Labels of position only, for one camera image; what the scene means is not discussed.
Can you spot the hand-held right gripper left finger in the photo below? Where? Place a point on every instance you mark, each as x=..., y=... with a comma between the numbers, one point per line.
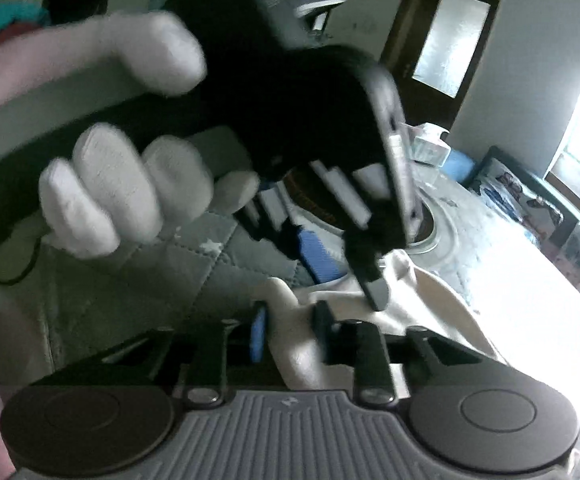
x=259, y=335

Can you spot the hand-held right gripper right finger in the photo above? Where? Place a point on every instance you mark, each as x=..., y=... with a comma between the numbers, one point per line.
x=326, y=332

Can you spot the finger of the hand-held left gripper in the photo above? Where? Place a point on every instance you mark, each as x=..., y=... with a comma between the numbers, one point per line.
x=322, y=257
x=372, y=270

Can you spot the cream sweater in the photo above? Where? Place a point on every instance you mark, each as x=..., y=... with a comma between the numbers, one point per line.
x=419, y=305

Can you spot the person's left forearm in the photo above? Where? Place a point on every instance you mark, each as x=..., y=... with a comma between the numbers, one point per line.
x=20, y=80

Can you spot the person's left hand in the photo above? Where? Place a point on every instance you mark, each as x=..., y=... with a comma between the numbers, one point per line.
x=100, y=185

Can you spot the round black induction cooktop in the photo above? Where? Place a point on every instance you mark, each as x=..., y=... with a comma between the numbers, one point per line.
x=432, y=240

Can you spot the blue corner sofa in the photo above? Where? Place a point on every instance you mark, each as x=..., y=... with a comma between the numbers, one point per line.
x=457, y=167

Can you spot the white tissue box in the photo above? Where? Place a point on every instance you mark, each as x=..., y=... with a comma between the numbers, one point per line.
x=427, y=147

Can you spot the dark wooden glazed door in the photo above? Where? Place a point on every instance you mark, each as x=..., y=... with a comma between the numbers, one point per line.
x=449, y=45

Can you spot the teal cloth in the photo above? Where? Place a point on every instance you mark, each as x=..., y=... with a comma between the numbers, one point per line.
x=0, y=22

